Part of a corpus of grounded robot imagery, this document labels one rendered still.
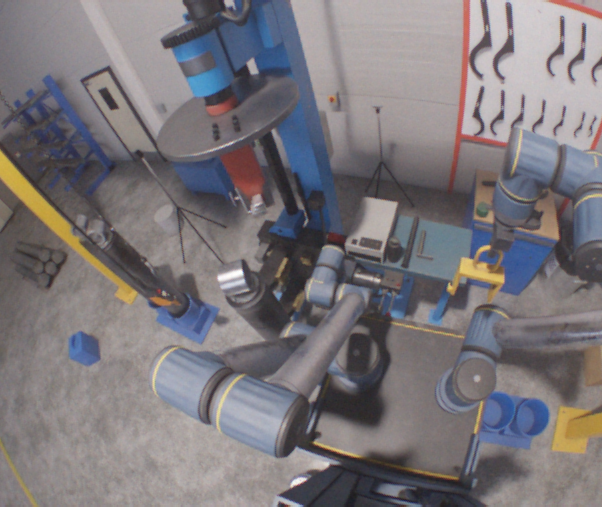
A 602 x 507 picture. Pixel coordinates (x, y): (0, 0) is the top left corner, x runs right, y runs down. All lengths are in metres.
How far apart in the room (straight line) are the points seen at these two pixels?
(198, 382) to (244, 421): 0.13
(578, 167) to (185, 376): 0.92
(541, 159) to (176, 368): 0.87
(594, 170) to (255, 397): 0.80
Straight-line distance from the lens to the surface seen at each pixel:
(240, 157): 1.05
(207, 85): 1.10
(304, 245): 2.04
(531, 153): 0.66
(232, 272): 1.36
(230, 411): 0.64
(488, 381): 1.41
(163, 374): 0.74
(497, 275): 1.05
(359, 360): 1.36
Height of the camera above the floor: 2.70
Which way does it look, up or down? 53 degrees down
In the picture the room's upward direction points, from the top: 22 degrees counter-clockwise
